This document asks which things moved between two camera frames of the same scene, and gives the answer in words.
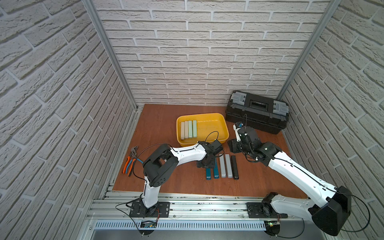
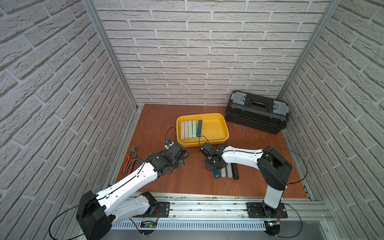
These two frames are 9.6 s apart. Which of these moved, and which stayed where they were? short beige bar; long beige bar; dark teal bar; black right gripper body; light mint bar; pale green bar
Moved: black right gripper body; dark teal bar
Stayed: long beige bar; pale green bar; short beige bar; light mint bar
